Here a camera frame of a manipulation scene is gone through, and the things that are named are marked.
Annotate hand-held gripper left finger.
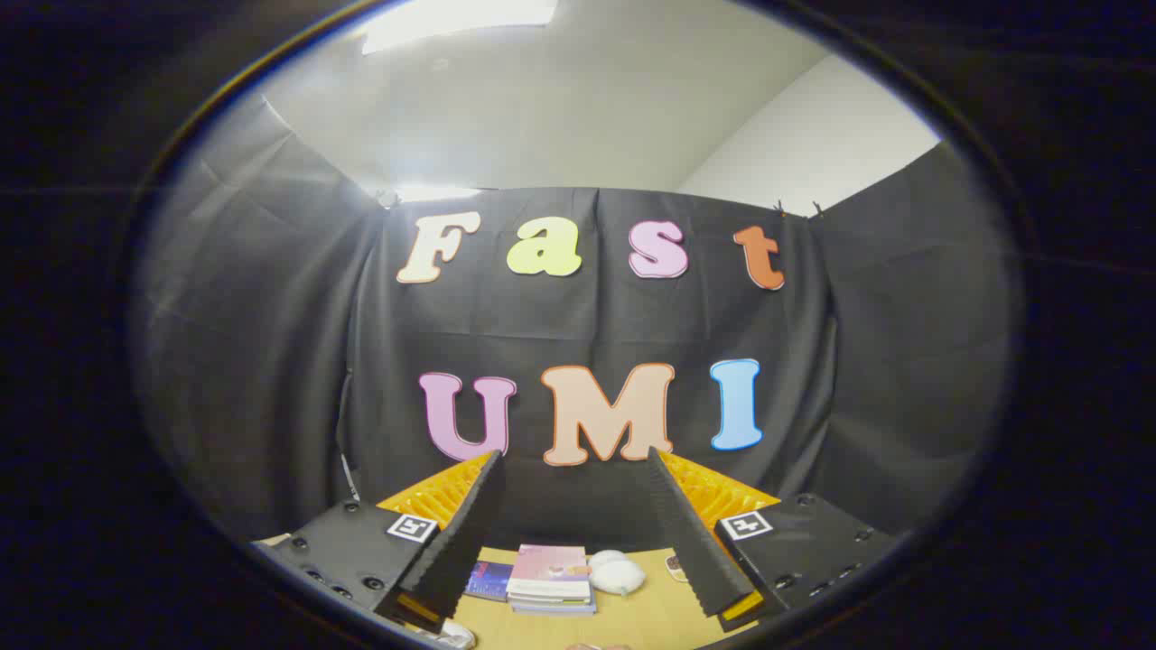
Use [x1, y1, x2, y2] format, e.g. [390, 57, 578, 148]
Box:
[253, 449, 507, 635]

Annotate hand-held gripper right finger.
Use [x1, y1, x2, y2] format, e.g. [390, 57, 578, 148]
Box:
[645, 445, 897, 633]

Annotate white fluffy ball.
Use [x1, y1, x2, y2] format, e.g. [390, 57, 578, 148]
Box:
[587, 549, 648, 597]

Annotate pink cover book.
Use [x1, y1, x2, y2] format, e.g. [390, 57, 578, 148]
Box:
[507, 544, 593, 599]

